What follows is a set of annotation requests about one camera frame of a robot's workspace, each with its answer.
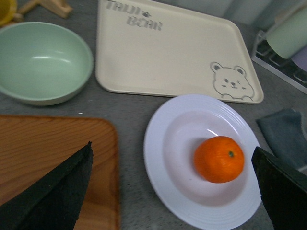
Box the wooden cutting board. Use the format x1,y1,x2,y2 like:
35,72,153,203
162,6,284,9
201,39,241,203
0,115,120,230

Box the dark grey cloth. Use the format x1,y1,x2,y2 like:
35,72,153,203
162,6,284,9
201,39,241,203
257,109,307,173

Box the white ribbed plate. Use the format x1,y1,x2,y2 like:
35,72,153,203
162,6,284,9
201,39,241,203
144,94,261,230

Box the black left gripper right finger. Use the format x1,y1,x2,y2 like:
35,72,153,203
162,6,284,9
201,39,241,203
251,147,307,230

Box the yellow mug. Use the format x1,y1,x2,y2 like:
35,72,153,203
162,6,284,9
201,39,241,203
0,0,17,26

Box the white wire cup rack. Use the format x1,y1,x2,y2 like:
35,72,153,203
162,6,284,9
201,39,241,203
250,2,307,94

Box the green plastic cup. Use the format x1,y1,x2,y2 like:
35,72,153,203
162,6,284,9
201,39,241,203
266,8,307,59

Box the orange fruit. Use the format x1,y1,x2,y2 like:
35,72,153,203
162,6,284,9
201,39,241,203
193,136,245,184

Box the purple plastic cup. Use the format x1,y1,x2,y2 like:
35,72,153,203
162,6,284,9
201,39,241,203
291,46,307,72

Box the light green bowl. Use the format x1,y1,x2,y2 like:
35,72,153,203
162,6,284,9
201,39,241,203
0,22,94,106

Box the beige bear tray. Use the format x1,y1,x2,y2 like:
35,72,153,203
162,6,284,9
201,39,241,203
95,0,264,104

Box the wooden dish rack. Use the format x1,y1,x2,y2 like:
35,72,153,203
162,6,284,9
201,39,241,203
17,0,73,19

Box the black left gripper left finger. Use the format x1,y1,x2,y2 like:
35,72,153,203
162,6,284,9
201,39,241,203
0,142,93,230

